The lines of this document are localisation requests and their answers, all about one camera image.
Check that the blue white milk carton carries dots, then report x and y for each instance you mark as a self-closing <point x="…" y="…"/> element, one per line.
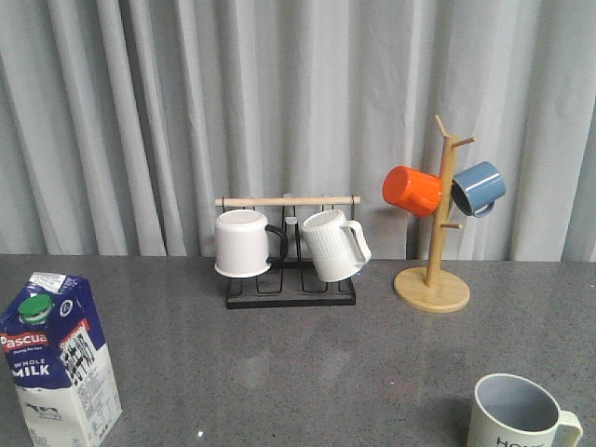
<point x="56" y="351"/>

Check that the cream HOME mug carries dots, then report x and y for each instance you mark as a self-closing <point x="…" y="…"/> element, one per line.
<point x="509" y="410"/>

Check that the white ribbed mug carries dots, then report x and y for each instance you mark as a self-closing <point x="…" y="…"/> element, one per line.
<point x="337" y="245"/>

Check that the orange mug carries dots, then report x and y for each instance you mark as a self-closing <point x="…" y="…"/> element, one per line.
<point x="412" y="190"/>

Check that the wooden mug tree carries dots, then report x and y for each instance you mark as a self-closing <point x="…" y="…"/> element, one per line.
<point x="430" y="288"/>

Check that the blue mug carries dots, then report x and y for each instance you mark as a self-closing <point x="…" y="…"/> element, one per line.
<point x="476" y="189"/>

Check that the grey curtain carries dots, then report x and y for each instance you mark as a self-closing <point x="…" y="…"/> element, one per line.
<point x="123" y="121"/>

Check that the white mug black handle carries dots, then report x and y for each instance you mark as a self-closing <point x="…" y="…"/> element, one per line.
<point x="242" y="244"/>

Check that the black wire mug rack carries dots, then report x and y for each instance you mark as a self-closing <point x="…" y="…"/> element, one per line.
<point x="292" y="281"/>

